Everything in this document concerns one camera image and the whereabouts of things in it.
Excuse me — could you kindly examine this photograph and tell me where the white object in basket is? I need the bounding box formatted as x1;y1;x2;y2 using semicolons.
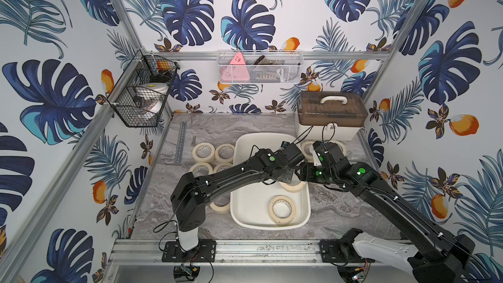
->
133;83;168;119

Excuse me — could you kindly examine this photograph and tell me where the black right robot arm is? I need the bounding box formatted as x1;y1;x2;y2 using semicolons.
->
296;141;475;282

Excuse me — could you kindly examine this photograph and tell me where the cream masking tape roll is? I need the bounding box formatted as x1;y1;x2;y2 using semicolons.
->
280;182;307;193
215;144;235;163
192;142;216;163
210;197;230;214
301;141;314;162
189;162;214;178
269;196;297;225
331;140;347;157
214;162;233;174

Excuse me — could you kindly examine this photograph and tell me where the white mesh wall basket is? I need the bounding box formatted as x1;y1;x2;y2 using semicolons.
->
216;51;304;85

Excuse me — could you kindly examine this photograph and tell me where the white plastic storage tray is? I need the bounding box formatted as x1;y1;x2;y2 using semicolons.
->
230;132;311;231

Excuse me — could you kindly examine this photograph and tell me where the black wire basket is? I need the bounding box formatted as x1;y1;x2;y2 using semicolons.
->
106;51;180;128

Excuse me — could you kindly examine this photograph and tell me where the brown lidded storage box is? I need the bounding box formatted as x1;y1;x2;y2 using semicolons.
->
295;91;369;141

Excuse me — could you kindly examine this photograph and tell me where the pink triangular object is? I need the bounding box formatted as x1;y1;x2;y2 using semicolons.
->
220;52;250;83

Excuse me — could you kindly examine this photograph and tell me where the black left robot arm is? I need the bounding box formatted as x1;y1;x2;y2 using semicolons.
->
170;142;305;252

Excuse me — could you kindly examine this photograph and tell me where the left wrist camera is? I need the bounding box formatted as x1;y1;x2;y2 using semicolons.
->
280;141;305;166

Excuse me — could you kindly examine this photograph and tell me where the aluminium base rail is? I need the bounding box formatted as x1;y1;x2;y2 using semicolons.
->
109;234;418;269

